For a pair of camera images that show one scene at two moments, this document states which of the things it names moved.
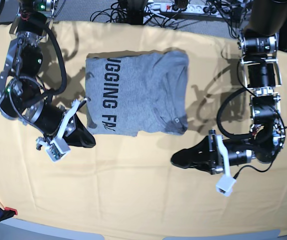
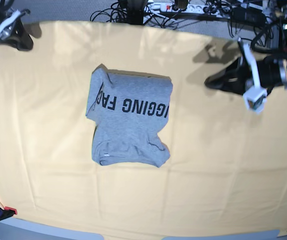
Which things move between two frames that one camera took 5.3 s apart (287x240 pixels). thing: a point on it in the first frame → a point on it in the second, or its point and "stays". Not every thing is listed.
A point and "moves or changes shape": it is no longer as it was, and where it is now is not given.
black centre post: (135, 12) stays
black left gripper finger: (76, 134) → (22, 41)
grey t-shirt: (136, 95) moves or changes shape
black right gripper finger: (208, 166) → (238, 88)
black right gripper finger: (203, 155) → (235, 78)
